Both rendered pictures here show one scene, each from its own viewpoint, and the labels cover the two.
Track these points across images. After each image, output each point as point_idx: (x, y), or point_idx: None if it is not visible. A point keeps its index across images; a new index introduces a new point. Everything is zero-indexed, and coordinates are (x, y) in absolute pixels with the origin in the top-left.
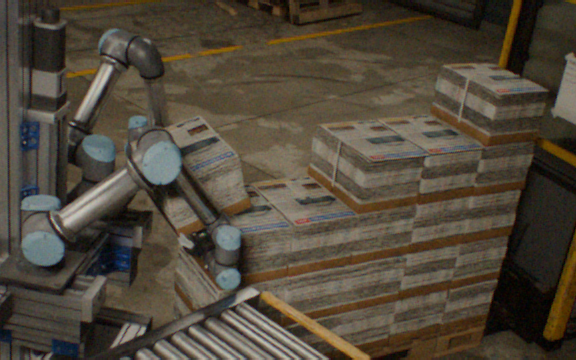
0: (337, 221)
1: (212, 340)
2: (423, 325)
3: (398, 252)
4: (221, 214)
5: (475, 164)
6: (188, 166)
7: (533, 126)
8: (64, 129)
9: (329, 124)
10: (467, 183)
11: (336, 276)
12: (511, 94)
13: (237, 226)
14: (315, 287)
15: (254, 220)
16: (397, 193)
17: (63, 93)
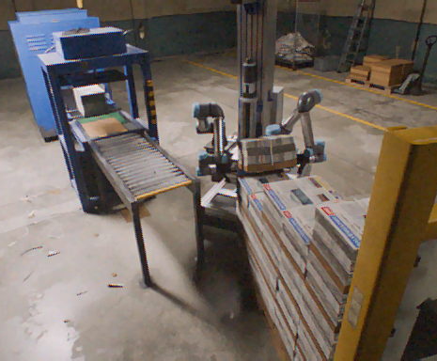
0: (257, 210)
1: (167, 170)
2: (286, 347)
3: (274, 268)
4: (216, 151)
5: (305, 257)
6: (217, 125)
7: (340, 274)
8: (251, 109)
9: (319, 179)
10: (301, 266)
11: (257, 244)
12: (323, 216)
13: (246, 179)
14: (253, 240)
15: (253, 183)
16: (273, 224)
17: (248, 93)
